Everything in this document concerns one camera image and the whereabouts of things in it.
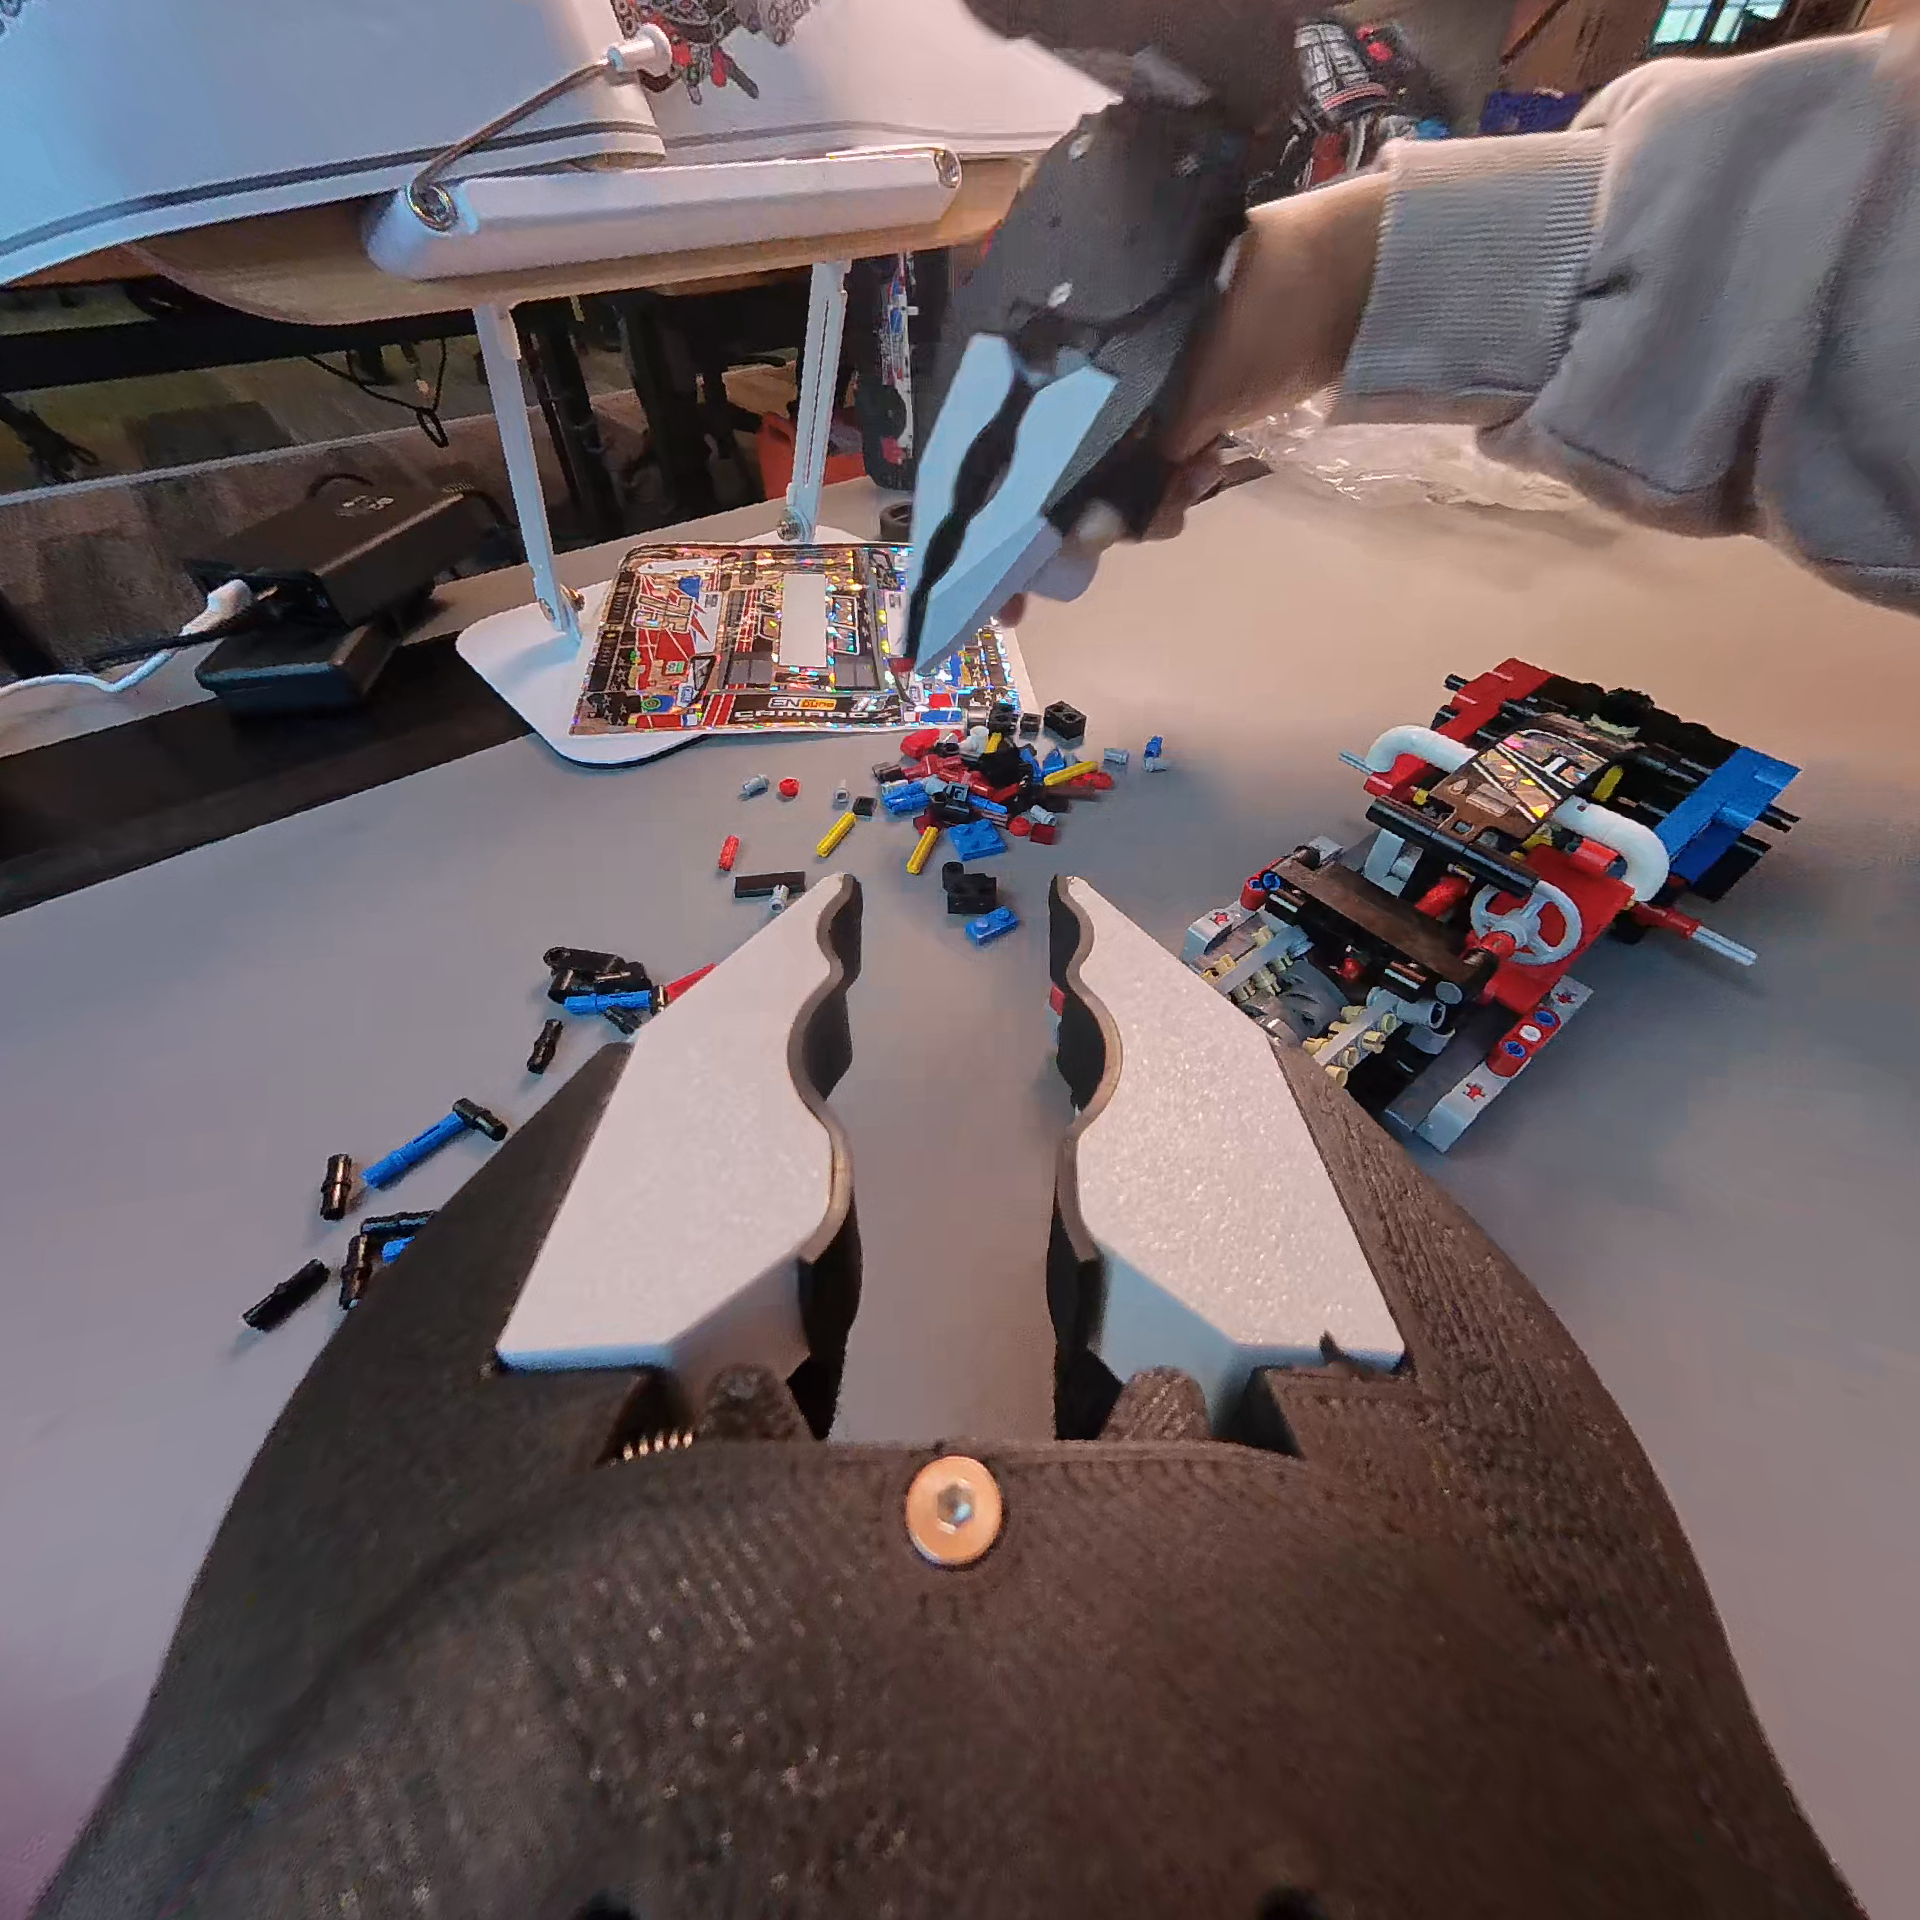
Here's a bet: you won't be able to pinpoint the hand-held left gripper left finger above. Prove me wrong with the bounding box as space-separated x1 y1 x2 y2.
495 872 868 1377

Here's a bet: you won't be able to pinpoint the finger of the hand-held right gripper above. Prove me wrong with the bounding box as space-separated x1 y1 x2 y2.
915 371 1129 672
902 330 1032 673

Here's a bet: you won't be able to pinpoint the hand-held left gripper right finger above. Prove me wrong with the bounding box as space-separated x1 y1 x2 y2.
1045 872 1410 1440

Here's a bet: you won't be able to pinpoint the holographic sticker sheet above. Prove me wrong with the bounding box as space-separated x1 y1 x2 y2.
566 539 1040 740

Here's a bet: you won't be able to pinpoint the white book stand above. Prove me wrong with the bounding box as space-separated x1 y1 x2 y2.
0 145 1040 774

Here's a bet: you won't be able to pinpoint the person's right hand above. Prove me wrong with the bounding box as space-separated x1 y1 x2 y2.
1154 185 1390 522

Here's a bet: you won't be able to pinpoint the clear plastic bag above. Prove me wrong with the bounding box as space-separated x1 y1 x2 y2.
1231 403 1600 515

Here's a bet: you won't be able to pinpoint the pile of black blue pins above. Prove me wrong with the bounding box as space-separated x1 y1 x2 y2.
241 941 709 1337

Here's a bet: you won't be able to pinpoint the pile of mixed lego pieces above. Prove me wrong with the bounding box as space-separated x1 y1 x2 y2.
717 691 1177 950

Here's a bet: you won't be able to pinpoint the small black charger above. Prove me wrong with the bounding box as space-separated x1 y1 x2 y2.
192 618 405 710

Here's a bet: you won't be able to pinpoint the white cable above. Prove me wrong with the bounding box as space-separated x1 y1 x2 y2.
0 576 264 703

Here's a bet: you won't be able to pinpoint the lego car model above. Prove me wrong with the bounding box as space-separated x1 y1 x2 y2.
1183 656 1803 1158

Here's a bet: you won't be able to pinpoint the black power adapter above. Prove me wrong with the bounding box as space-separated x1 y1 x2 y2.
224 481 486 629

